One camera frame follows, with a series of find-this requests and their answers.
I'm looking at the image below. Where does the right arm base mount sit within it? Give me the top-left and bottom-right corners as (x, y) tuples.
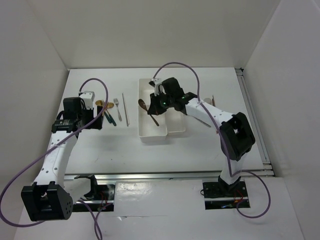
(200, 181), (251, 210)

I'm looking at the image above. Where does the silver chopstick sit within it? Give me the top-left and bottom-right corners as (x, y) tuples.
(122, 93), (131, 127)
(121, 93), (130, 127)

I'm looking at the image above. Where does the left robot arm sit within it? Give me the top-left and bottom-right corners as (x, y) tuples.
(21, 91), (103, 222)

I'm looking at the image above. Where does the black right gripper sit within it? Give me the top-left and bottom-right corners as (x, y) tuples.
(148, 90), (175, 115)

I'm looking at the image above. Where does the white plastic spoon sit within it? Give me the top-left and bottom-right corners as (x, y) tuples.
(204, 97), (212, 104)

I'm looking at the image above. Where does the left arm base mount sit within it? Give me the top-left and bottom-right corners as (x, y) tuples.
(64, 174), (116, 213)

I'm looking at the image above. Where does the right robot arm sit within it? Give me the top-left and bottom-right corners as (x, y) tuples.
(147, 77), (256, 196)

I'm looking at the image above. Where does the large silver fork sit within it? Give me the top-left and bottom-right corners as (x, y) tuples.
(193, 117), (211, 128)

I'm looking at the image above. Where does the gold fork green handle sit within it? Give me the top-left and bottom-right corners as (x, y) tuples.
(95, 100), (105, 110)

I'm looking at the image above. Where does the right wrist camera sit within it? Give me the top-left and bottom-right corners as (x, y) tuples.
(148, 78), (164, 96)

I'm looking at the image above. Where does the white divided utensil tray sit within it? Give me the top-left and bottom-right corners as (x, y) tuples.
(138, 78), (168, 143)

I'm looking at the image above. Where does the aluminium side rail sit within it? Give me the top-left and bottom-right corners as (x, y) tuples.
(234, 68), (275, 177)

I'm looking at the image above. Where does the small silver fork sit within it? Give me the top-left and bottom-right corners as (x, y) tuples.
(113, 98), (122, 122)

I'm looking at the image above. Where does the green handled utensil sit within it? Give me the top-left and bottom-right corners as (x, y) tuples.
(103, 111), (112, 124)

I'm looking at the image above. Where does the aluminium front rail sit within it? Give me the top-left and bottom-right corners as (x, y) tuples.
(63, 169), (275, 181)

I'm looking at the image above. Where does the white narrow tray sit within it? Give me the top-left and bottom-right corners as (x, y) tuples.
(164, 108), (186, 136)

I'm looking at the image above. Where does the dark wooden spoon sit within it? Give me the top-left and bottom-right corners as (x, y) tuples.
(138, 98), (160, 127)

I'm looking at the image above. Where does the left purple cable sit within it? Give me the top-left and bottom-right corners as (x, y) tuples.
(0, 78), (110, 233)

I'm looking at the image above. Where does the gold spoon green handle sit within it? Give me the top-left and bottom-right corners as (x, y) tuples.
(104, 102), (117, 127)

